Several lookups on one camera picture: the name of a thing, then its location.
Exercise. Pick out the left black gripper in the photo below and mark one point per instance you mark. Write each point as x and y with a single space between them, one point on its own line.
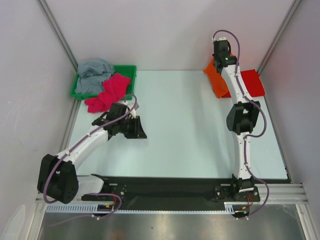
137 132

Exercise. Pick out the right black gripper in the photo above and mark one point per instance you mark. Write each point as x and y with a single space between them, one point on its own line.
220 45

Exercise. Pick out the orange t-shirt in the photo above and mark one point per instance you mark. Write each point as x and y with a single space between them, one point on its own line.
218 84

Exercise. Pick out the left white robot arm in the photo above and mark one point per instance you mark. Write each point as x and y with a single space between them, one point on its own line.
58 180

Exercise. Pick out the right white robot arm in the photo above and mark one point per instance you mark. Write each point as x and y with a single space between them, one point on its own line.
240 121

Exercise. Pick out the folded red t-shirt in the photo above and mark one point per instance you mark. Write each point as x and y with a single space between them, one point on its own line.
252 82

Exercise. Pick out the magenta t-shirt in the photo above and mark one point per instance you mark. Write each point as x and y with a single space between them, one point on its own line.
108 95

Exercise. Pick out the green plastic bin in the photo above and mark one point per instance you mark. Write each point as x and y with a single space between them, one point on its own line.
125 70

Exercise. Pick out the grey t-shirt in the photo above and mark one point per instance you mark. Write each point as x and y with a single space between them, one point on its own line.
91 76

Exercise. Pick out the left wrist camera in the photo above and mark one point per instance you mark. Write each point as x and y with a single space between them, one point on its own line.
131 109

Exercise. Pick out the aluminium corner post right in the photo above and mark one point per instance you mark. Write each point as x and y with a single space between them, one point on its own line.
283 26

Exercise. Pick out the aluminium corner post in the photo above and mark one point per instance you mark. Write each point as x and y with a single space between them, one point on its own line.
283 26
48 14

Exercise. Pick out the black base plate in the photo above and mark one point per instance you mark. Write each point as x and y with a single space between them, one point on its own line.
176 194

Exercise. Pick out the aluminium frame rail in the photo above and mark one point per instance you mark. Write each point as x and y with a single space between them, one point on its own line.
287 194

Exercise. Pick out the aluminium corner post left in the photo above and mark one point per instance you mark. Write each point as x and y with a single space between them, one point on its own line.
48 14

